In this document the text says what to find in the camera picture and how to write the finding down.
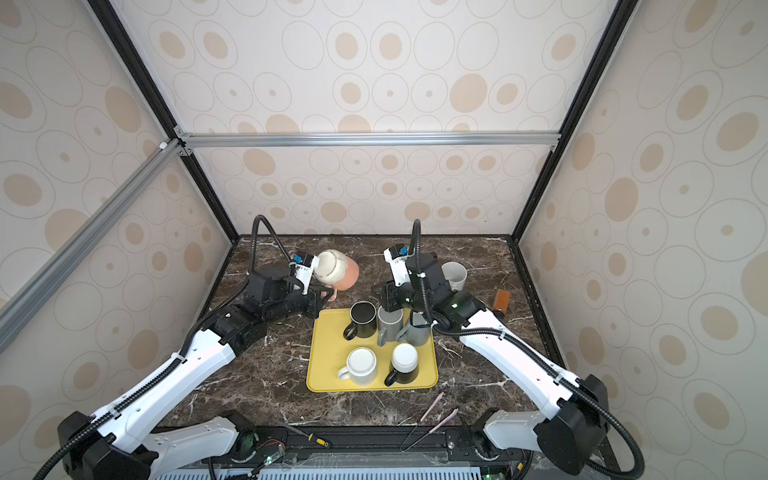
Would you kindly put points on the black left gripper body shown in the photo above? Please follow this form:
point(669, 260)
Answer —
point(293, 303)

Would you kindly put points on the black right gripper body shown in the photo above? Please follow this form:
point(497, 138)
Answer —
point(403, 297)

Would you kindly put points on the white speckled mug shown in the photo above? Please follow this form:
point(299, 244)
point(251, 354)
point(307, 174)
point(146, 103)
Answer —
point(455, 274)

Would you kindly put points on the pink cream mug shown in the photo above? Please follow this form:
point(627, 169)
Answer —
point(336, 270)

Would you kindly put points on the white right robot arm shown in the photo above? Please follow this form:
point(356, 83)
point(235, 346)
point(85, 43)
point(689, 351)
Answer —
point(572, 417)

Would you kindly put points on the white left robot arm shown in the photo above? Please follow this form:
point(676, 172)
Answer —
point(114, 442)

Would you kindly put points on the grey mug lying back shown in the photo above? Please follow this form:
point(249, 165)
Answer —
point(416, 331)

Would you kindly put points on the tall grey mug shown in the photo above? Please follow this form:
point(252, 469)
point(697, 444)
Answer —
point(389, 325)

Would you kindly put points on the black mug white bottom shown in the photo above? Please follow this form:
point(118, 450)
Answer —
point(404, 365)

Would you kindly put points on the white mug front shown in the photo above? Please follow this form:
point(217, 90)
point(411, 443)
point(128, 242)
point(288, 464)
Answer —
point(360, 367)

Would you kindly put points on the pink tweezers left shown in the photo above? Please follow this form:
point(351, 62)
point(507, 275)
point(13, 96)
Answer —
point(424, 416)

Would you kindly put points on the yellow black screwdriver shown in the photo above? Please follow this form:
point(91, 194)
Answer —
point(311, 437)

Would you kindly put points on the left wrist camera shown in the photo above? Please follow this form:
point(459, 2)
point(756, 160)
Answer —
point(303, 265)

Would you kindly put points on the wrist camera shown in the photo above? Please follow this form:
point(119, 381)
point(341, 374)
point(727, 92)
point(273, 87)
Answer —
point(303, 265)
point(396, 257)

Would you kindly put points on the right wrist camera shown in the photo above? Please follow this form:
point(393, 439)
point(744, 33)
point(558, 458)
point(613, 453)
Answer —
point(396, 257)

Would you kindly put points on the horizontal aluminium frame bar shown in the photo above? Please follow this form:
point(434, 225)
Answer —
point(369, 139)

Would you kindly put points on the left aluminium frame bar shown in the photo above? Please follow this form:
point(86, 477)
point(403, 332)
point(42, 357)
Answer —
point(37, 291)

